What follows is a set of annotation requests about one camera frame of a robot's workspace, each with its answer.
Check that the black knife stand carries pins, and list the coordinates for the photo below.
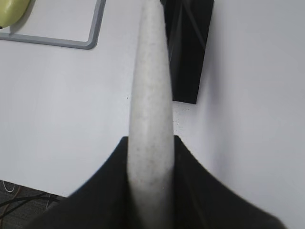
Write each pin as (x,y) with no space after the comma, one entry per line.
(187,27)

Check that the white grey-rimmed cutting board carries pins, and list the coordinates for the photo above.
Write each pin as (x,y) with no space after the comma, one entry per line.
(64,23)

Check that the yellow plastic banana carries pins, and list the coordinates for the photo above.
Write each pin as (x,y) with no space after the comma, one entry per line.
(11,11)

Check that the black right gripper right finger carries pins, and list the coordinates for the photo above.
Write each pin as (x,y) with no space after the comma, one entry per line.
(203,202)

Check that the white-handled knife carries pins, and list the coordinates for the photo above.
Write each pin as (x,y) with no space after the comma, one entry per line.
(150,157)

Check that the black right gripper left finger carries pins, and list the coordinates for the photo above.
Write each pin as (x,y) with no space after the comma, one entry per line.
(101,203)

